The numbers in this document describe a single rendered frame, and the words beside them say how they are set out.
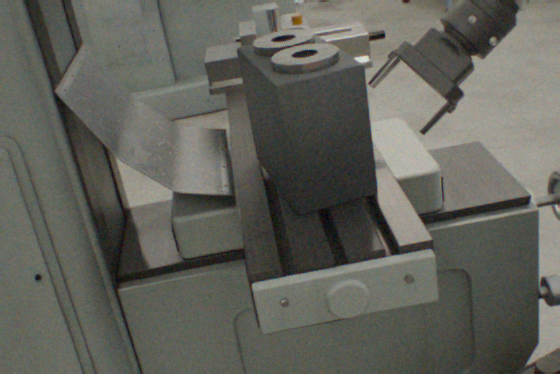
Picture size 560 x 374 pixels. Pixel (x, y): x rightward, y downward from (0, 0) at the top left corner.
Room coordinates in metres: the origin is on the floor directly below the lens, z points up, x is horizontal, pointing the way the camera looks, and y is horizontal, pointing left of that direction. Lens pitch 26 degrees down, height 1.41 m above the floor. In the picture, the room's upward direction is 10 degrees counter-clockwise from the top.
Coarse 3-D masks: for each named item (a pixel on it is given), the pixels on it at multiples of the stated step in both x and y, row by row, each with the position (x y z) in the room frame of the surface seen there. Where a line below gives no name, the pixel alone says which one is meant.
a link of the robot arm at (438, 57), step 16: (464, 0) 1.01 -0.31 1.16; (448, 16) 1.01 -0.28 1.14; (464, 16) 0.99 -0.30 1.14; (480, 16) 0.98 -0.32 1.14; (432, 32) 1.02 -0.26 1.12; (448, 32) 1.01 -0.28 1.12; (464, 32) 0.98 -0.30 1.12; (480, 32) 0.98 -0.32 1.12; (496, 32) 0.98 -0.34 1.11; (400, 48) 1.03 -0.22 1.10; (416, 48) 1.02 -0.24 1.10; (432, 48) 1.01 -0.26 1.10; (448, 48) 1.00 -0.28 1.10; (464, 48) 0.99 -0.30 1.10; (480, 48) 0.98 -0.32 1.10; (416, 64) 1.00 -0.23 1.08; (432, 64) 0.99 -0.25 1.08; (448, 64) 0.99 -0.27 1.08; (464, 64) 0.98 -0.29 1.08; (432, 80) 0.98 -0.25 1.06; (448, 80) 0.97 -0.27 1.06; (448, 96) 0.97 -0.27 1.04
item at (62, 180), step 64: (0, 0) 1.08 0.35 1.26; (64, 0) 1.35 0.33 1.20; (0, 64) 1.06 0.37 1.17; (64, 64) 1.23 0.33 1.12; (0, 128) 1.06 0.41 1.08; (64, 128) 1.10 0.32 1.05; (0, 192) 1.04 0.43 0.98; (64, 192) 1.07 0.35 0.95; (0, 256) 1.04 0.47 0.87; (64, 256) 1.05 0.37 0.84; (0, 320) 1.04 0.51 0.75; (64, 320) 1.04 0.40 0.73
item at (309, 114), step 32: (288, 32) 1.04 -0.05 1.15; (256, 64) 0.95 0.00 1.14; (288, 64) 0.88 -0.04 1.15; (320, 64) 0.87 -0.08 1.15; (352, 64) 0.87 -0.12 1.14; (256, 96) 0.97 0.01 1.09; (288, 96) 0.85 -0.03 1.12; (320, 96) 0.86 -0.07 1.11; (352, 96) 0.86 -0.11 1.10; (256, 128) 1.02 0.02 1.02; (288, 128) 0.85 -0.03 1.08; (320, 128) 0.86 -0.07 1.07; (352, 128) 0.86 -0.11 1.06; (288, 160) 0.85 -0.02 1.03; (320, 160) 0.85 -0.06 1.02; (352, 160) 0.86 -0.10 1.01; (288, 192) 0.87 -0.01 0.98; (320, 192) 0.85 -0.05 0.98; (352, 192) 0.86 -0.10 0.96
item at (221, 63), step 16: (240, 32) 1.47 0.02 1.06; (320, 32) 1.52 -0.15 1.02; (336, 32) 1.52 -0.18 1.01; (352, 32) 1.47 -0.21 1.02; (208, 48) 1.56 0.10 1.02; (224, 48) 1.53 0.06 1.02; (352, 48) 1.44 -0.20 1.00; (368, 48) 1.44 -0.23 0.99; (208, 64) 1.45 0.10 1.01; (224, 64) 1.45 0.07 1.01; (368, 64) 1.43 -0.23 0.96; (208, 80) 1.45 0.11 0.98; (224, 80) 1.45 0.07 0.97; (240, 80) 1.44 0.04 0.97
